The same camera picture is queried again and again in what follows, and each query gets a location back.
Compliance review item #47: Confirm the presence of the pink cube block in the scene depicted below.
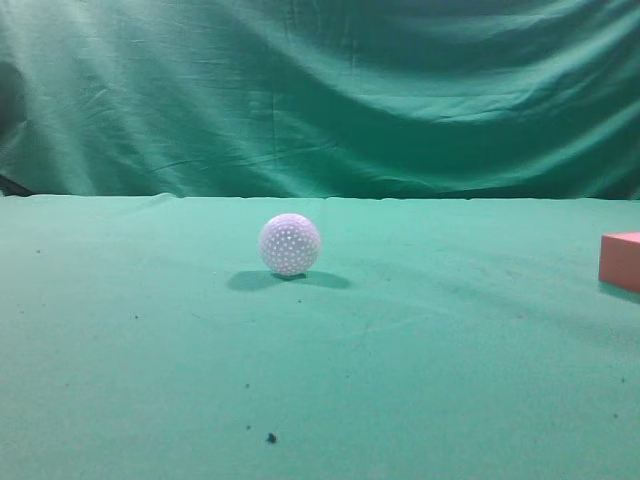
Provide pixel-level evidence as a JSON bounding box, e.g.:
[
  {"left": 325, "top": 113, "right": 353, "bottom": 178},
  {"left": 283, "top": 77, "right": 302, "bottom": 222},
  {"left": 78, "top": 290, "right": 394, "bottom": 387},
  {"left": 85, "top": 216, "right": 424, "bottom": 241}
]
[{"left": 598, "top": 232, "right": 640, "bottom": 293}]

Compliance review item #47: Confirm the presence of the white dimpled golf ball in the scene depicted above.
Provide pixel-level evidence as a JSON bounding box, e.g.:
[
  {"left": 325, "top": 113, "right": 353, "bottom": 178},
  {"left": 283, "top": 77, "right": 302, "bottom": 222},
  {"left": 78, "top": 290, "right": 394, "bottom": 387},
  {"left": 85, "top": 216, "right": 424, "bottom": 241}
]
[{"left": 258, "top": 213, "right": 321, "bottom": 277}]

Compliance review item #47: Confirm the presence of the green table cloth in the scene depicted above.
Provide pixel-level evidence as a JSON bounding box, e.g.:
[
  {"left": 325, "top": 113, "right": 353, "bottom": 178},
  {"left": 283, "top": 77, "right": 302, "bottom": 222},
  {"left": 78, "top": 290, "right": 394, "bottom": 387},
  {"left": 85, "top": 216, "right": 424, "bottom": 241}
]
[{"left": 1, "top": 194, "right": 639, "bottom": 479}]

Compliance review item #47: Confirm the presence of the green backdrop cloth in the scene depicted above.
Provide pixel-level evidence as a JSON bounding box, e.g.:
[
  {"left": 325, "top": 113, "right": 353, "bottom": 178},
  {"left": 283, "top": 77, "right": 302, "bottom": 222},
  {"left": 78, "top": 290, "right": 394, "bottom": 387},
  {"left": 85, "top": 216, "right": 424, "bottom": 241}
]
[{"left": 1, "top": 1, "right": 639, "bottom": 200}]

